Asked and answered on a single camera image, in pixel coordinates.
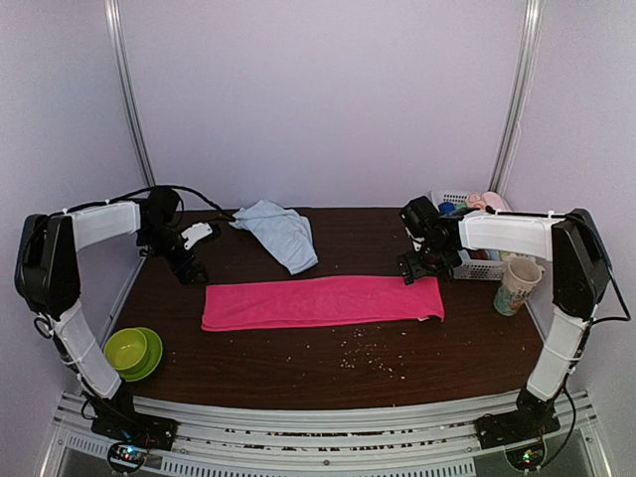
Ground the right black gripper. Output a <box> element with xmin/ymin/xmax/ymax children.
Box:
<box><xmin>397</xmin><ymin>239</ymin><xmax>462</xmax><ymax>284</ymax></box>

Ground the right aluminium post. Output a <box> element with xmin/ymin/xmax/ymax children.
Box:
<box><xmin>489</xmin><ymin>0</ymin><xmax>545</xmax><ymax>196</ymax></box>

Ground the aluminium post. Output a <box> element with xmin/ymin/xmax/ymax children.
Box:
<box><xmin>489</xmin><ymin>0</ymin><xmax>545</xmax><ymax>196</ymax></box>
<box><xmin>104</xmin><ymin>0</ymin><xmax>156</xmax><ymax>187</ymax></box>

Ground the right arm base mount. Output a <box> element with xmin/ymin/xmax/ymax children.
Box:
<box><xmin>474</xmin><ymin>407</ymin><xmax>560</xmax><ymax>449</ymax></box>

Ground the aluminium front rail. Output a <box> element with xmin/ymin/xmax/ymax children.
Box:
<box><xmin>36</xmin><ymin>392</ymin><xmax>613</xmax><ymax>476</ymax></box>

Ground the white plastic basket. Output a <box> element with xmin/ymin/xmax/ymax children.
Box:
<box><xmin>427</xmin><ymin>190</ymin><xmax>511</xmax><ymax>281</ymax></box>

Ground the blue rolled towel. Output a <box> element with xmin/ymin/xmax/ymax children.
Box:
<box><xmin>438</xmin><ymin>202</ymin><xmax>456</xmax><ymax>215</ymax></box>

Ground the magenta pink towel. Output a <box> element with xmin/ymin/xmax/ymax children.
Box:
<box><xmin>202</xmin><ymin>275</ymin><xmax>445</xmax><ymax>332</ymax></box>

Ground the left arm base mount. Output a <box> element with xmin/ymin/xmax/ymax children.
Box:
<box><xmin>90</xmin><ymin>409</ymin><xmax>178</xmax><ymax>451</ymax></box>

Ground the light blue towel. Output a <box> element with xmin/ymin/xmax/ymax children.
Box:
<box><xmin>231</xmin><ymin>200</ymin><xmax>319</xmax><ymax>275</ymax></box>

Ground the light pink rolled towel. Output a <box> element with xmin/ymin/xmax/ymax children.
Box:
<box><xmin>482</xmin><ymin>191</ymin><xmax>510</xmax><ymax>212</ymax></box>

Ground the green bowl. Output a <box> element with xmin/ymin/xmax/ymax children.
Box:
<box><xmin>104</xmin><ymin>328</ymin><xmax>148</xmax><ymax>372</ymax></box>

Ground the left aluminium post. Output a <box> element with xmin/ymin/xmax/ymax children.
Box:
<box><xmin>104</xmin><ymin>0</ymin><xmax>156</xmax><ymax>187</ymax></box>

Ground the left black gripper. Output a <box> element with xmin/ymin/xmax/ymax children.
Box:
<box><xmin>137</xmin><ymin>224</ymin><xmax>209</xmax><ymax>285</ymax></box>

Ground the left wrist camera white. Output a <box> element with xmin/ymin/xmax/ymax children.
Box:
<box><xmin>180</xmin><ymin>222</ymin><xmax>221</xmax><ymax>250</ymax></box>

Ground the cartoon print rolled towel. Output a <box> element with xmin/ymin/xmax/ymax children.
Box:
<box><xmin>465</xmin><ymin>193</ymin><xmax>487</xmax><ymax>210</ymax></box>

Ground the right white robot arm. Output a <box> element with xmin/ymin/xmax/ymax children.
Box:
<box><xmin>397</xmin><ymin>197</ymin><xmax>612</xmax><ymax>402</ymax></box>

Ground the cream patterned mug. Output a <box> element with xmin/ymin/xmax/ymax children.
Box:
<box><xmin>493</xmin><ymin>256</ymin><xmax>546</xmax><ymax>316</ymax></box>

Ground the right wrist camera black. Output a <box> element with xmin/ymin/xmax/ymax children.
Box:
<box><xmin>399</xmin><ymin>196</ymin><xmax>439</xmax><ymax>239</ymax></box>

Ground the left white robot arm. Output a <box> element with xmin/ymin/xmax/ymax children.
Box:
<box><xmin>14</xmin><ymin>197</ymin><xmax>219</xmax><ymax>399</ymax></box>

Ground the green plate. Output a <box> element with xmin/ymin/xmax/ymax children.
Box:
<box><xmin>104</xmin><ymin>327</ymin><xmax>163</xmax><ymax>382</ymax></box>

